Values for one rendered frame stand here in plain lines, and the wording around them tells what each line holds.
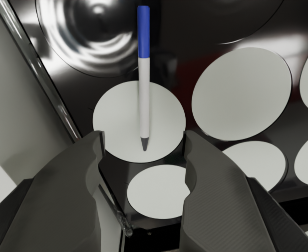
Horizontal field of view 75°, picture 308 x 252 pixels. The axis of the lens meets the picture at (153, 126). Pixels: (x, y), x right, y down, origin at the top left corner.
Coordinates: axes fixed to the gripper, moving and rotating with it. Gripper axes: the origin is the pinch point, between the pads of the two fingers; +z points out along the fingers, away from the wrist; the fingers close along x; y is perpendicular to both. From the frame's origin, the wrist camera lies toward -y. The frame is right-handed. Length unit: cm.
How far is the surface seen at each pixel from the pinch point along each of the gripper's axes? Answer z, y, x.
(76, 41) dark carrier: 8.8, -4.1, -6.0
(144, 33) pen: 7.7, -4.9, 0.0
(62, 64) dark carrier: 8.7, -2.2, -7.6
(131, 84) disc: 8.7, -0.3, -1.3
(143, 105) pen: 7.7, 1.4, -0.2
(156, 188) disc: 8.7, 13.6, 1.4
